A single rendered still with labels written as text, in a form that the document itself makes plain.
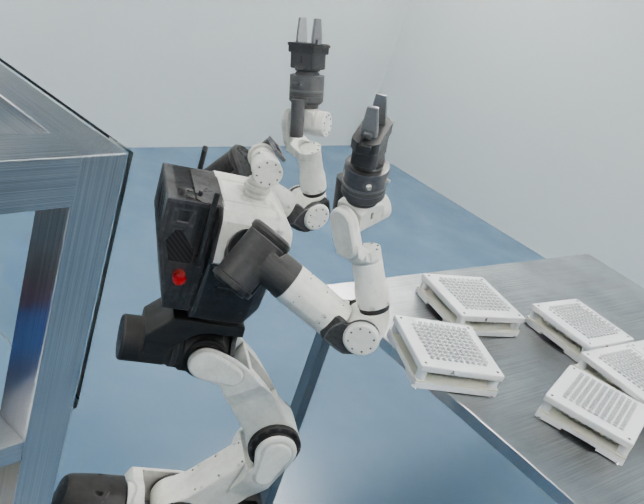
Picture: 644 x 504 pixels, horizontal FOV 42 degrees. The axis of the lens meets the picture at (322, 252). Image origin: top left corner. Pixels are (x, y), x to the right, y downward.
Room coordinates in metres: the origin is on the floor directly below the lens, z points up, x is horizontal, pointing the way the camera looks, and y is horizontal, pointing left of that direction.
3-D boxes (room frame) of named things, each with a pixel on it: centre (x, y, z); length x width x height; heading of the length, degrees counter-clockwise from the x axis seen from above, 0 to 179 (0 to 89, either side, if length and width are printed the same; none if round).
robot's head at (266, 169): (1.81, 0.19, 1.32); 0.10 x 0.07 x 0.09; 21
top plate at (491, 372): (2.04, -0.40, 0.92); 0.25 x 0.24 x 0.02; 21
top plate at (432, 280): (2.42, -0.49, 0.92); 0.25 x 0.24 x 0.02; 32
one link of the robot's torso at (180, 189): (1.80, 0.24, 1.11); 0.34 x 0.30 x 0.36; 21
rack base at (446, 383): (2.04, -0.40, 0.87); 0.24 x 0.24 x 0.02; 21
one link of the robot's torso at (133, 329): (1.79, 0.27, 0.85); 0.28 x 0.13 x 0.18; 111
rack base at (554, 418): (2.01, -0.83, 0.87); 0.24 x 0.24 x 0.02; 65
